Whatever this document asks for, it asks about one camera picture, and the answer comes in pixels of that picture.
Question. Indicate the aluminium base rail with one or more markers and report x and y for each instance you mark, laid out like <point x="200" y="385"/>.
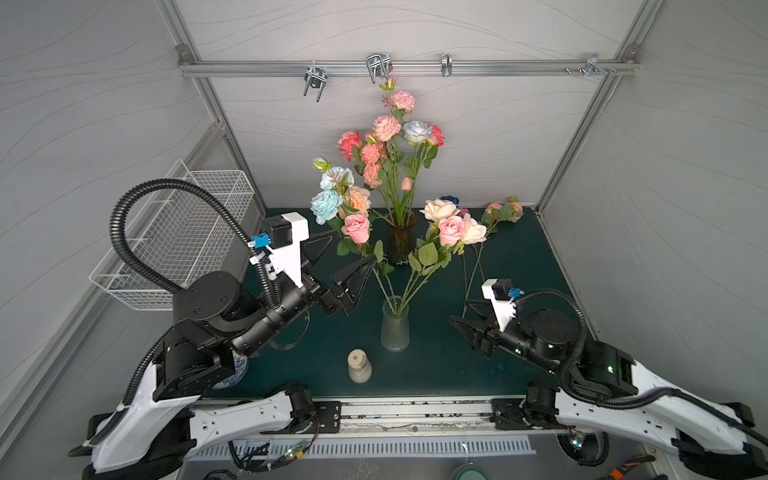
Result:
<point x="414" y="414"/>

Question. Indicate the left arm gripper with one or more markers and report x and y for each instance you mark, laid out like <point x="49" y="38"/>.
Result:
<point x="331" y="302"/>

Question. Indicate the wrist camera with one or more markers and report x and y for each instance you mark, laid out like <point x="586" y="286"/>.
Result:
<point x="278" y="246"/>
<point x="503" y="297"/>

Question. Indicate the large cream rose stem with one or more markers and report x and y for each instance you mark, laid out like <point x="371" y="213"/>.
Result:
<point x="474" y="232"/>

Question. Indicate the dark blue small flower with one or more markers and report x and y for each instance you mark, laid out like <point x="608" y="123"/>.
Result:
<point x="451" y="199"/>

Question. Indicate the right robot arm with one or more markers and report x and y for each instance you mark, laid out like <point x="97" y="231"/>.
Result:
<point x="602" y="388"/>

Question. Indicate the medium pink rose stem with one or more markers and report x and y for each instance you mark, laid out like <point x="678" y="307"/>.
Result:
<point x="355" y="238"/>

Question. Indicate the teal white flower spray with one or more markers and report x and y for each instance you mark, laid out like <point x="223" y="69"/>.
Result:
<point x="335" y="181"/>

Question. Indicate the pink bud stem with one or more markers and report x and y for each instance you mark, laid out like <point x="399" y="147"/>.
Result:
<point x="405" y="201"/>

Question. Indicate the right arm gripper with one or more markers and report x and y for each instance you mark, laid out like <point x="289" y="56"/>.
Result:
<point x="489" y="335"/>

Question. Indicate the pink ribbed glass vase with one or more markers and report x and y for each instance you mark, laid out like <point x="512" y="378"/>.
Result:
<point x="401" y="241"/>

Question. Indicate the small cream rose stem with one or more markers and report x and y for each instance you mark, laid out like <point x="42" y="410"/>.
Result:
<point x="436" y="210"/>

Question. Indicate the small pink rose bunch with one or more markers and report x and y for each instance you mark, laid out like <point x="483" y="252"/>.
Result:
<point x="492" y="217"/>

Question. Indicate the aluminium crossbar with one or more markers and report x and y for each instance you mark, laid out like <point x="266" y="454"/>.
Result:
<point x="400" y="68"/>

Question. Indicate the large pink rose stem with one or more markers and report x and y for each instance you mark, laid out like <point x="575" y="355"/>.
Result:
<point x="348" y="142"/>

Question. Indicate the cream capped bottle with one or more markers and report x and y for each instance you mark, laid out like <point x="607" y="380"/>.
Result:
<point x="359" y="366"/>

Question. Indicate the white blue rose stem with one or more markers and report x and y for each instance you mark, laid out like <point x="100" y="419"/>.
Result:
<point x="415" y="132"/>

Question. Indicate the pink carnation spray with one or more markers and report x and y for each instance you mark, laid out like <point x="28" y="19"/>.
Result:
<point x="379" y="172"/>

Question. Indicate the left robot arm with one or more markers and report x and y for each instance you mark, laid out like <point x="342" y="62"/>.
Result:
<point x="159" y="423"/>

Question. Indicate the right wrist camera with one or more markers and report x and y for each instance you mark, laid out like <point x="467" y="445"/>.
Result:
<point x="503" y="297"/>

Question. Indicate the metal u-bolt clamp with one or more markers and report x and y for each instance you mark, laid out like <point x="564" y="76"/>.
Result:
<point x="315" y="78"/>

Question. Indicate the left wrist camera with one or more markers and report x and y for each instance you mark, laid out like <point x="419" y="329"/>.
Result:
<point x="278" y="246"/>

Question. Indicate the green round lid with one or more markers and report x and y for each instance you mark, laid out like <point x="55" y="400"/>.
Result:
<point x="469" y="471"/>

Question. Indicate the white wire basket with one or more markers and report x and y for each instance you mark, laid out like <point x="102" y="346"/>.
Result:
<point x="178" y="235"/>

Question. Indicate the tall peach peony stem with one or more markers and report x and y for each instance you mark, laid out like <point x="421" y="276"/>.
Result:
<point x="356" y="200"/>

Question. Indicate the tall pink peony stem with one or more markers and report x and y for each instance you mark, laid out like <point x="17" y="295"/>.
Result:
<point x="400" y="105"/>

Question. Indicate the white vented strip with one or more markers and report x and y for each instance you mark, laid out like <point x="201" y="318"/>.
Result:
<point x="467" y="447"/>

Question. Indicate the pink white rose stem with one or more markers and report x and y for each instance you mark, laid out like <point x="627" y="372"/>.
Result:
<point x="434" y="252"/>

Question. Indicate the clear ribbed glass vase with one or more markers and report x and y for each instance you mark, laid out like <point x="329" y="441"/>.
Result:
<point x="395" y="326"/>

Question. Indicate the blue white patterned plate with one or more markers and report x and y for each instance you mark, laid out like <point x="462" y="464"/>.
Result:
<point x="241" y="364"/>

